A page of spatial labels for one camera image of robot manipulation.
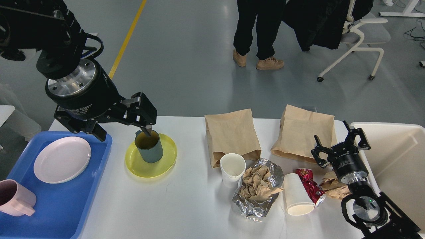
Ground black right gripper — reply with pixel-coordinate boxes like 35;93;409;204
310;120;371;184

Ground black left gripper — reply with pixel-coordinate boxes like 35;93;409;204
45;59;157;142

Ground dark green mug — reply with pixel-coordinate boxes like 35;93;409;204
134;130;163;163

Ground yellow plastic plate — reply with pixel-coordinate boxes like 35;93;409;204
125;133;177;178

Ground pink mug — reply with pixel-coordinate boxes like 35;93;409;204
0;179;37;216

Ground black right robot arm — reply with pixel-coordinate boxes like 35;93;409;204
311;121;421;239

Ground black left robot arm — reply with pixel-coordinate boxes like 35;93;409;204
1;0;157;141

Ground small crumpled brown paper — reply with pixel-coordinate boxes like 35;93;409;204
319;171;351;199

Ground right brown paper bag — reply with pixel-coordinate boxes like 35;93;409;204
271;105;336;164

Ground brown paper bag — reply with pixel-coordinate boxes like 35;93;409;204
205;109;261;168
271;105;336;164

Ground red snack wrapper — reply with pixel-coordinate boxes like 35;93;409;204
295;168;325;207

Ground white plastic bin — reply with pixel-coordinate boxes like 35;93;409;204
351;122;425;236

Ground pink plate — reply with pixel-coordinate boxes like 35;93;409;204
34;136;91;184

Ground lying white paper cup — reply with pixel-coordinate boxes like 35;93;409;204
283;173;315;216

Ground person in white trousers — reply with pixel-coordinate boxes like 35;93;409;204
0;84;42;142

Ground crumpled brown paper in foil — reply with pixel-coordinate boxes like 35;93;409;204
238;165;284;201

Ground white side table left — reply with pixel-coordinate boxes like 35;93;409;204
0;105;15;127

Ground blue plastic tray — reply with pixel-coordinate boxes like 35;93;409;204
0;131;113;239

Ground crumpled aluminium foil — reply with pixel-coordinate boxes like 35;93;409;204
232;158;284;221

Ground left brown paper bag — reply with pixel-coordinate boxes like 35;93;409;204
205;109;261;168

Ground upright white paper cup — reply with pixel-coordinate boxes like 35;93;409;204
220;153;246;188

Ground white office chair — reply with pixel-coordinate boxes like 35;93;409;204
317;0;390;82

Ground black jacket on chair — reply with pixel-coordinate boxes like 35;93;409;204
282;0;374;51

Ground white desk leg background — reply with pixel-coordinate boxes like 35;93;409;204
378;0;425;18

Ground person in black trousers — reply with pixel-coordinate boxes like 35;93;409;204
232;0;286;70

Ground black floor cables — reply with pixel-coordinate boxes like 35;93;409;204
403;27;425;50

